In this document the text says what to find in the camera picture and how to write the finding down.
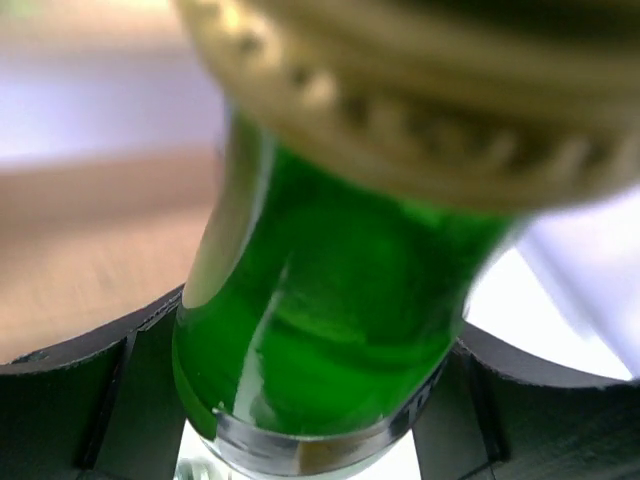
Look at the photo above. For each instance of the green glass bottle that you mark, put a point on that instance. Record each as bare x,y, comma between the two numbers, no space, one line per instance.
380,155

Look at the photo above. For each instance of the wooden two-tier shelf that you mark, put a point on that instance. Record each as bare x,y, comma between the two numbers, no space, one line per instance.
110,131

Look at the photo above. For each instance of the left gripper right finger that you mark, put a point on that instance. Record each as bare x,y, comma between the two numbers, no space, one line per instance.
499,412

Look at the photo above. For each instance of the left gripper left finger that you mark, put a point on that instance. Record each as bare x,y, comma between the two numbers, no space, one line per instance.
100,406

